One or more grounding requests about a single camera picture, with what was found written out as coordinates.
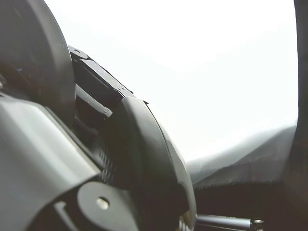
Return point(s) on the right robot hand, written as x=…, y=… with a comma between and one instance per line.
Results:
x=60, y=156

